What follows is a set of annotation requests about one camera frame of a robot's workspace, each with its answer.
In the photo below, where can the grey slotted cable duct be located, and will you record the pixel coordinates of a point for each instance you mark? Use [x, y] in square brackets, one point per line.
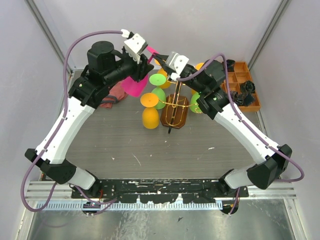
[75, 205]

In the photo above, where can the green wine glass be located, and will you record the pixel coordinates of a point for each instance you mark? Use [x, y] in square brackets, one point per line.
[158, 80]
[194, 105]

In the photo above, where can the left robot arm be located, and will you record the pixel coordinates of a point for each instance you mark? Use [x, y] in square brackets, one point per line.
[106, 67]

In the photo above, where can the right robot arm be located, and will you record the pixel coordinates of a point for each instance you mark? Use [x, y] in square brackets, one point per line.
[270, 158]

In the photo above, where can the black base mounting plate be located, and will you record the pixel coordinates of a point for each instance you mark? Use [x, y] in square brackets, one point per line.
[96, 192]

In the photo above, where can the aluminium rail front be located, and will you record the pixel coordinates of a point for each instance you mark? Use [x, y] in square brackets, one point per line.
[112, 187]

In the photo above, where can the orange wine glass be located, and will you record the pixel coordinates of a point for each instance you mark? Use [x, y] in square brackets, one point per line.
[197, 67]
[162, 72]
[150, 115]

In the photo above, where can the dark rolled sock upper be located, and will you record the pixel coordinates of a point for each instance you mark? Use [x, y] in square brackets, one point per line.
[230, 65]

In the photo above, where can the dark rolled sock right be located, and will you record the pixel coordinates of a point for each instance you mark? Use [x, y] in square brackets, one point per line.
[248, 87]

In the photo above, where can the wooden compartment tray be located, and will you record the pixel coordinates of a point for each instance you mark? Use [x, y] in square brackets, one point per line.
[240, 75]

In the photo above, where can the orange wine glass front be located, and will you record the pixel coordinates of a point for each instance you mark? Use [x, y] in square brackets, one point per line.
[150, 115]

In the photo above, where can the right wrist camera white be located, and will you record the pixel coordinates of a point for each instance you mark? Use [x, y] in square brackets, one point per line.
[176, 63]

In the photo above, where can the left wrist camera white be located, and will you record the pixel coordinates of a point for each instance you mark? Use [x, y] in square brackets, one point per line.
[134, 44]

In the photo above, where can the gold wire wine glass rack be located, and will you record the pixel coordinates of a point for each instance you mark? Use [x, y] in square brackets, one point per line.
[174, 114]

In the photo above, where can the dark rolled sock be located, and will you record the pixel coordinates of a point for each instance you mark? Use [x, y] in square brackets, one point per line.
[230, 65]
[244, 99]
[248, 87]

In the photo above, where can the dark rolled sock lower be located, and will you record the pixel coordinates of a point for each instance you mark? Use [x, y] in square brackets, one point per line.
[244, 99]

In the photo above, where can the red printed t-shirt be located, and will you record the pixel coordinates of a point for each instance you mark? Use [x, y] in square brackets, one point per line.
[116, 94]

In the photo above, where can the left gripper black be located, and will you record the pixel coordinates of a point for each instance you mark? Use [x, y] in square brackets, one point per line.
[143, 68]

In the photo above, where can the pink wine glass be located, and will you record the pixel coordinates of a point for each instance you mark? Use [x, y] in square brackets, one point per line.
[131, 87]

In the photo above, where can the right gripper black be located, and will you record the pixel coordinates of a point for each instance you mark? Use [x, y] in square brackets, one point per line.
[163, 58]

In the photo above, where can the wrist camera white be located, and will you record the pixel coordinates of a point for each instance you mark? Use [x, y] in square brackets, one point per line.
[134, 44]
[176, 63]

